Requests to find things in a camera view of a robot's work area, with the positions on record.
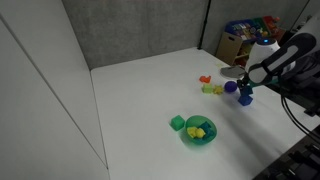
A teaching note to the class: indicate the pale yellow sticker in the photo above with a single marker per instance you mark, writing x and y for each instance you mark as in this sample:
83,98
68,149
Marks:
218,64

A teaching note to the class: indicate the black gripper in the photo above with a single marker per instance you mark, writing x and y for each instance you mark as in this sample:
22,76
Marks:
246,81

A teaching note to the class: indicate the wooden toy shelf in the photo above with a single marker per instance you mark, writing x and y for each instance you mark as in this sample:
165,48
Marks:
240,55

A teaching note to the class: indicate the red toy bin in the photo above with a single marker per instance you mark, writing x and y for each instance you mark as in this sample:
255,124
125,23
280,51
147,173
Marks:
270,22

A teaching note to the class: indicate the royal blue toy cube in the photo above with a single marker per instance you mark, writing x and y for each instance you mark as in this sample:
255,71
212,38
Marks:
245,101

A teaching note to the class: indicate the dark office chair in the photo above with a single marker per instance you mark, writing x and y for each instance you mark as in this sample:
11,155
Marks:
301,90

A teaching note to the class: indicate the black table edge clamp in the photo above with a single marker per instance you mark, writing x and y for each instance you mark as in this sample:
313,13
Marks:
313,112

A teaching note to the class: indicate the yellow spiky toy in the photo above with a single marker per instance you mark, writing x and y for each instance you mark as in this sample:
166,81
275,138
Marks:
218,89

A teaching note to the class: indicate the green toy cube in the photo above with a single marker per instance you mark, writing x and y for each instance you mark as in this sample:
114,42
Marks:
177,122

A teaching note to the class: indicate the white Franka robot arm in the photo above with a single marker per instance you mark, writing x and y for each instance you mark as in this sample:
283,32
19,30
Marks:
286,53

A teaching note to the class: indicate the black stand pole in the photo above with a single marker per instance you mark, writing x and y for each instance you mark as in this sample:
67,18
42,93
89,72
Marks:
204,25

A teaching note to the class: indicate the teal wrist mount piece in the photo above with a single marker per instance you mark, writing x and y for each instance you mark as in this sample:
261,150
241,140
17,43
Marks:
272,81

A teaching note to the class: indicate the gray metal plate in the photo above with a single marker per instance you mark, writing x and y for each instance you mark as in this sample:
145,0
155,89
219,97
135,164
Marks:
231,71

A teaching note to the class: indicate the purple ball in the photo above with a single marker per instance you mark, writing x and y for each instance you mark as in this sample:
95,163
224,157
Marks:
230,86

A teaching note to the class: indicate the light green small cube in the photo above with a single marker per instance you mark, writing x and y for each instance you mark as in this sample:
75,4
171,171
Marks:
207,88

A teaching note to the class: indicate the blue toy bin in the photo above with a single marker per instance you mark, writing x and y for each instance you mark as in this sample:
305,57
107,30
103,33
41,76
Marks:
241,29

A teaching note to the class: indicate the green plastic bowl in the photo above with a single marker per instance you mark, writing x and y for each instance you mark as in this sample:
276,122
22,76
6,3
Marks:
201,142

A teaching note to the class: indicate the green round object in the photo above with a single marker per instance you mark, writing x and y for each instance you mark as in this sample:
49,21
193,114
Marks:
208,128

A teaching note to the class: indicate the orange toy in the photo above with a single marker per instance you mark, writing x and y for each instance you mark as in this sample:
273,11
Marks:
205,79

